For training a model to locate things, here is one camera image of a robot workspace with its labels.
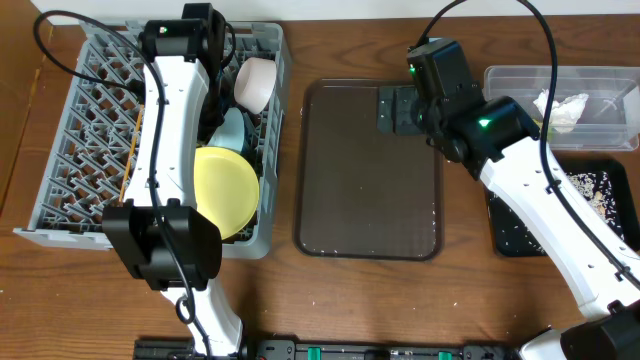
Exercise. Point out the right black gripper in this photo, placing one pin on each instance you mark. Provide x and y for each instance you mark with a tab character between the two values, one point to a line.
400	110

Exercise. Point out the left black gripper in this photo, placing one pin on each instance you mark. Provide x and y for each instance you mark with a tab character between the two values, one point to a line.
215	121

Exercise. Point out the light blue bowl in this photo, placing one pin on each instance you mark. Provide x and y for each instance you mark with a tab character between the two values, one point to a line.
231	134

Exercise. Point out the pink bowl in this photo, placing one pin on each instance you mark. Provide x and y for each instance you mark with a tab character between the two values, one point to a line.
255	83

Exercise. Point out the wooden chopstick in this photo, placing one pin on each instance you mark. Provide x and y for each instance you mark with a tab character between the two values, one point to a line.
131	153

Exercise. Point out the yellow plate with scraps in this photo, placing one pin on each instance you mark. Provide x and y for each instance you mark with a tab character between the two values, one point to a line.
226	189

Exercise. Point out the white tissue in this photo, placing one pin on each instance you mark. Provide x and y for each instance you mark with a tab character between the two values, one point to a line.
565	115

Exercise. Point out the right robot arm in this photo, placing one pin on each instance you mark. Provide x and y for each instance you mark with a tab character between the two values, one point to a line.
500	145

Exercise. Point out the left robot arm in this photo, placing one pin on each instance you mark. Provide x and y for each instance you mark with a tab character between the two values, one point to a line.
158	233

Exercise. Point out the grey plastic dishwasher rack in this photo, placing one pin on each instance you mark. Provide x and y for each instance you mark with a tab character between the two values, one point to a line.
87	160

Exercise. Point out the dark brown serving tray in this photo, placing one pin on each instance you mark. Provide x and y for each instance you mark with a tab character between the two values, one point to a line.
364	192

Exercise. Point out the clear plastic container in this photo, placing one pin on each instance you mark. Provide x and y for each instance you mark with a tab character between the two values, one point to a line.
610	121

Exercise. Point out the spilled rice and shells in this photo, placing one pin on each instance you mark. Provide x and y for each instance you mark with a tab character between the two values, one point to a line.
513	239

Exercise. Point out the black plastic tray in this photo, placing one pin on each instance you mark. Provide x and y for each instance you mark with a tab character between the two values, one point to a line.
621	187

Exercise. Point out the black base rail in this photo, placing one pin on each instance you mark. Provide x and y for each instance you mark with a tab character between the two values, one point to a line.
294	350

